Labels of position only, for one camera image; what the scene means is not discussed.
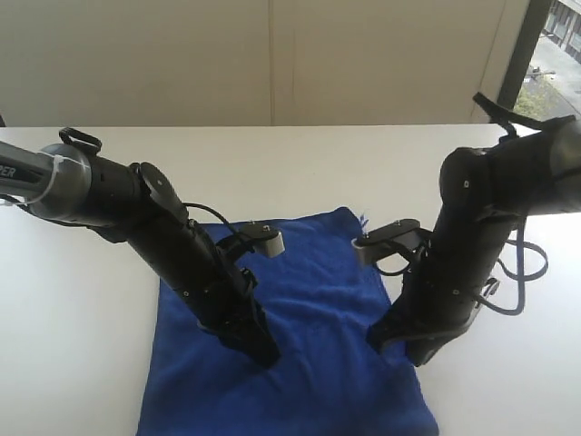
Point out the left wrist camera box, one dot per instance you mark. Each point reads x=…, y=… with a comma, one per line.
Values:
x=252, y=237

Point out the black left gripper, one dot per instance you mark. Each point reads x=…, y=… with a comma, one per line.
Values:
x=220, y=295

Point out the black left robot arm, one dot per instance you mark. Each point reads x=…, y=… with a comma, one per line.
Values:
x=70, y=184

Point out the dark window frame post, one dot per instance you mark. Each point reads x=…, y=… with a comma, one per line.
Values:
x=529, y=32

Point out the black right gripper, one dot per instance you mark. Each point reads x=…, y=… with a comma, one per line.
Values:
x=439, y=301

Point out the blue microfiber towel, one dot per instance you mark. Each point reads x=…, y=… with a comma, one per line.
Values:
x=319, y=303

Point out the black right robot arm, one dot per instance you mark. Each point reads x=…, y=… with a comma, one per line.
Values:
x=487, y=195

